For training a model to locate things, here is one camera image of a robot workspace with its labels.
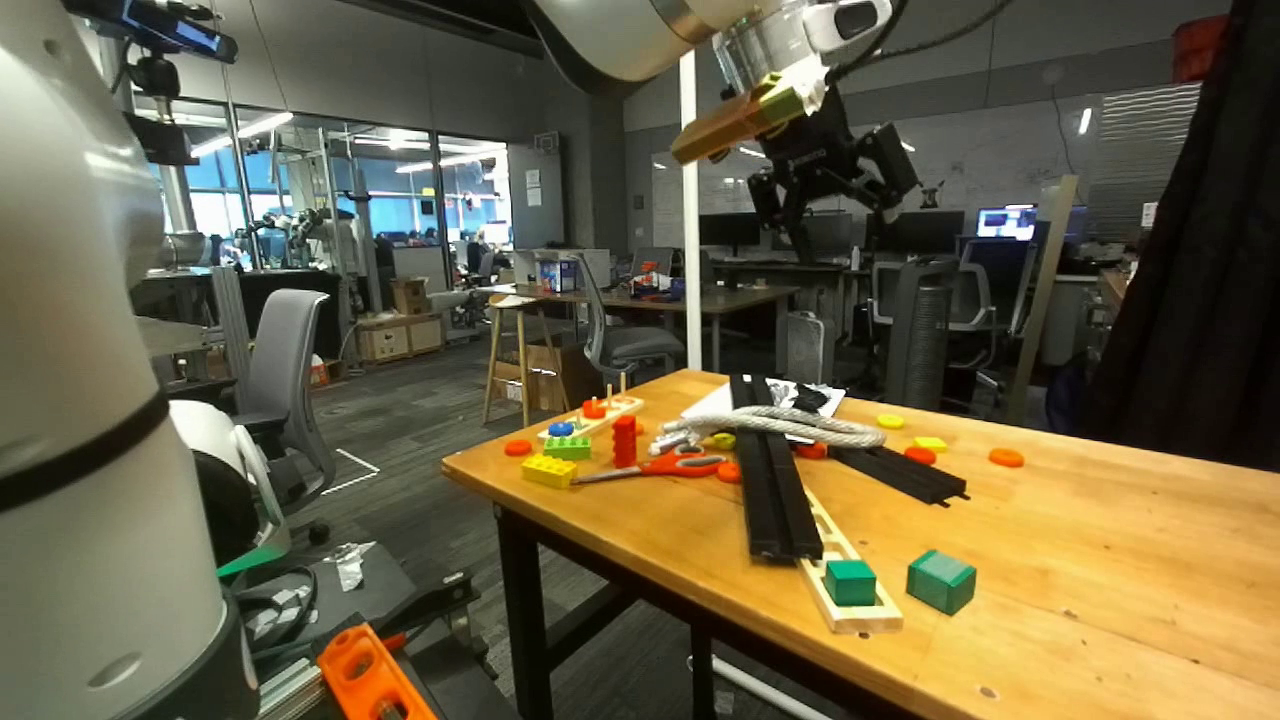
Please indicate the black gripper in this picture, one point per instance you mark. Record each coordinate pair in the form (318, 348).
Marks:
(823, 147)

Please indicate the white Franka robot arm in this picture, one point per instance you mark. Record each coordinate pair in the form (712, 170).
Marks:
(83, 402)

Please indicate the small white floor object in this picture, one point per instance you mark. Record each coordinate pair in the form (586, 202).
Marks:
(350, 565)

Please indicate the white pole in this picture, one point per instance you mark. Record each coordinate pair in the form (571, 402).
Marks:
(691, 242)

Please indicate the background office desk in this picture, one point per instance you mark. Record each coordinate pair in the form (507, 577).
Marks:
(727, 303)

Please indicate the gray ribbed posts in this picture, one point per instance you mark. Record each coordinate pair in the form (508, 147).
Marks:
(922, 332)

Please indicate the computer monitor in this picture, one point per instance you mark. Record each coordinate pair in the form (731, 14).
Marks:
(1004, 221)

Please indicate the wooden plank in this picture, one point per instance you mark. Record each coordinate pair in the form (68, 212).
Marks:
(1047, 264)

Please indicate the yellow disc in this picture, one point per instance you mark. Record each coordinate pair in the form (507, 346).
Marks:
(723, 442)
(889, 423)
(934, 442)

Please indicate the white paper sheet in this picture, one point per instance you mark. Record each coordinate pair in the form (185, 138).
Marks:
(706, 404)

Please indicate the black office chair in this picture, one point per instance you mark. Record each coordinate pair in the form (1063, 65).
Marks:
(624, 348)

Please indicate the short black track piece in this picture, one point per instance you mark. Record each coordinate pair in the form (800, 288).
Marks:
(906, 472)

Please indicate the wooden peg board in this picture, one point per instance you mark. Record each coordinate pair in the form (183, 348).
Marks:
(616, 410)

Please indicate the red lego brick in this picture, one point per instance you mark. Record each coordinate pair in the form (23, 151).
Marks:
(624, 442)

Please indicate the wooden stool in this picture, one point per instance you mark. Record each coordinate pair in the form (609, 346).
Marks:
(513, 306)

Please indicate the wide black curtain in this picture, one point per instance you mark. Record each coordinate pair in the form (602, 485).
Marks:
(1202, 264)

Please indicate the blue disc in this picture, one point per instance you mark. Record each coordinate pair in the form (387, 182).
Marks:
(560, 428)

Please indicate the green lego plate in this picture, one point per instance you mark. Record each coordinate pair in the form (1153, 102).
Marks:
(571, 450)

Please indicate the green cube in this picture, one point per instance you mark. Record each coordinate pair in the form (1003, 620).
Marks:
(942, 580)
(850, 580)

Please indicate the yellow lego brick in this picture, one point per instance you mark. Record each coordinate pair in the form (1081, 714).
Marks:
(551, 471)

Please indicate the white wooden shape board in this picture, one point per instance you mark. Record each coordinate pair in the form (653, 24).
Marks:
(855, 616)

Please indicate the low wooden shelf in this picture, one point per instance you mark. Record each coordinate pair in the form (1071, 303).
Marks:
(400, 336)

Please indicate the gray office chair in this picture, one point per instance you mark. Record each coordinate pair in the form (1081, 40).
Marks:
(282, 360)

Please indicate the white round housing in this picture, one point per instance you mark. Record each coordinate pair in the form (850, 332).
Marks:
(215, 435)

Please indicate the orange plastic tool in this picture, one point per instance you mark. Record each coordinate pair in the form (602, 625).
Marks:
(361, 674)

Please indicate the tan wrist camera mount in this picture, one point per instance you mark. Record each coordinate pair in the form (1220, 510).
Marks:
(735, 122)

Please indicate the black camera on stand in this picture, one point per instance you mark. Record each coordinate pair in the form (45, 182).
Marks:
(175, 31)

